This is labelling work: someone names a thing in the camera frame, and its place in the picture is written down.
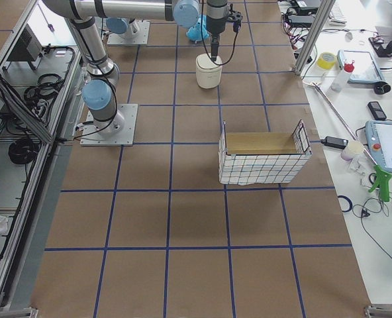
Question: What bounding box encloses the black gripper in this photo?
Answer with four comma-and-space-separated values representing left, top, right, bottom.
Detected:
206, 16, 225, 60

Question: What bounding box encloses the white trash can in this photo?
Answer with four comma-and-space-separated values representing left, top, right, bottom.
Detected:
195, 53, 222, 89

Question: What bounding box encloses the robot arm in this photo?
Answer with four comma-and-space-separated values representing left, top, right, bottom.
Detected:
82, 79, 124, 135
44, 0, 229, 80

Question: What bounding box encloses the blue teddy bear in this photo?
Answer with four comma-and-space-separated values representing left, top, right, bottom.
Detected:
186, 15, 209, 44

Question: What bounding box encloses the yellow tape roll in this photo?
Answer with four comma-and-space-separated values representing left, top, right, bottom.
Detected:
317, 52, 337, 70

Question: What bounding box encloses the red capped plastic bottle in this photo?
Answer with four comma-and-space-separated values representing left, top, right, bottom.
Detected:
330, 60, 354, 92

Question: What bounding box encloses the far teach pendant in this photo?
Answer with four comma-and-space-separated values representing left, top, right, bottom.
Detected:
337, 50, 385, 84

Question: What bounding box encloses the teach pendant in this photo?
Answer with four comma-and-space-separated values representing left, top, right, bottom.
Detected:
337, 50, 385, 84
365, 121, 392, 173

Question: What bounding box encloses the black small bowl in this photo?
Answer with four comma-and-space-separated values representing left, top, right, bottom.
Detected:
373, 81, 391, 95

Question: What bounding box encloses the black phone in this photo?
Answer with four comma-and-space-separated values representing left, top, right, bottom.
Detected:
367, 101, 387, 121

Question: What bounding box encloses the paper cup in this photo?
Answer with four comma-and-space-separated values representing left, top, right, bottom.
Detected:
340, 140, 364, 161

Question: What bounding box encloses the near teach pendant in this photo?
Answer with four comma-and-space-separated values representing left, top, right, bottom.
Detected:
365, 121, 392, 173

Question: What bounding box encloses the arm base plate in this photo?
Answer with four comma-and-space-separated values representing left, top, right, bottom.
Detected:
80, 104, 138, 146
106, 18, 150, 46

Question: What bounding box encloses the wire basket with cloth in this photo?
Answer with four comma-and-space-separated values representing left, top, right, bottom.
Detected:
219, 121, 312, 186

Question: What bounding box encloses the aluminium frame post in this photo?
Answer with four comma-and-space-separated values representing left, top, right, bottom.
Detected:
294, 0, 335, 76

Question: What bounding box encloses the blue tape ring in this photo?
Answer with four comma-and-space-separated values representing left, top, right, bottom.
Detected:
337, 195, 353, 213

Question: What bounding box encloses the green handled reacher tool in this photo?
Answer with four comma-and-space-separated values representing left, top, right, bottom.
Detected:
306, 82, 392, 202

